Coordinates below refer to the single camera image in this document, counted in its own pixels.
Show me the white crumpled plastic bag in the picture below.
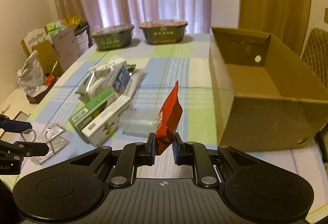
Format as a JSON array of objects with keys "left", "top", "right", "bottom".
[{"left": 17, "top": 50, "right": 47, "bottom": 97}]

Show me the red snack packet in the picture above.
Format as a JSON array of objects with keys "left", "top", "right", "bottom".
[{"left": 156, "top": 81, "right": 183, "bottom": 155}]

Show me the yellow plastic bag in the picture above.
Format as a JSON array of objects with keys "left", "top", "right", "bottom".
[{"left": 61, "top": 16, "right": 82, "bottom": 30}]

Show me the dark wooden tray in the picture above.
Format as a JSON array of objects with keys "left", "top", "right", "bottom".
[{"left": 26, "top": 77, "right": 58, "bottom": 105}]

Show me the green instant noodle bowl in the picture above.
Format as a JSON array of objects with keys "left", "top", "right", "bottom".
[
  {"left": 90, "top": 24, "right": 134, "bottom": 51},
  {"left": 139, "top": 19, "right": 188, "bottom": 45}
]

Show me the white plastic case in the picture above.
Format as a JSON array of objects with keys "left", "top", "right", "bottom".
[{"left": 87, "top": 77, "right": 116, "bottom": 99}]

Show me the clear bag with metal hooks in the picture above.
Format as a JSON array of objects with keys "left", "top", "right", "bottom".
[{"left": 21, "top": 123, "right": 73, "bottom": 165}]

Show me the right green instant noodle bowl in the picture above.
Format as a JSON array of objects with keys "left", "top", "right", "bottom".
[{"left": 139, "top": 19, "right": 188, "bottom": 45}]

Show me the silver green foil pouch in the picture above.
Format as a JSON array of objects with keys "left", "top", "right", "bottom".
[{"left": 75, "top": 71, "right": 96, "bottom": 103}]

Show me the blue white toothpaste box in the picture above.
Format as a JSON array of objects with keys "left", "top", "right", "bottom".
[{"left": 109, "top": 64, "right": 130, "bottom": 95}]

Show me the clear plastic wrapper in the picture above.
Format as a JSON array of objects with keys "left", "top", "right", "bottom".
[{"left": 123, "top": 69, "right": 147, "bottom": 99}]

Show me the white medicine box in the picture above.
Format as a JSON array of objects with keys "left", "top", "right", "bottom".
[{"left": 82, "top": 95, "right": 132, "bottom": 147}]

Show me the brown cardboard box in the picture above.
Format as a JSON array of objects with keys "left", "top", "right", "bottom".
[{"left": 209, "top": 27, "right": 327, "bottom": 152}]

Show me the clear plastic container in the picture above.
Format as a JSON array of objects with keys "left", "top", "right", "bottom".
[{"left": 118, "top": 110, "right": 158, "bottom": 137}]

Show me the checkered tablecloth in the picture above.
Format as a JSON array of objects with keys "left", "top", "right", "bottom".
[{"left": 4, "top": 32, "right": 324, "bottom": 189}]

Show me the green medicine box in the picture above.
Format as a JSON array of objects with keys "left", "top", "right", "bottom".
[{"left": 69, "top": 90, "right": 120, "bottom": 143}]

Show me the left green instant noodle bowl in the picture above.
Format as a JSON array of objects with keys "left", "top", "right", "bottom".
[{"left": 90, "top": 24, "right": 134, "bottom": 51}]

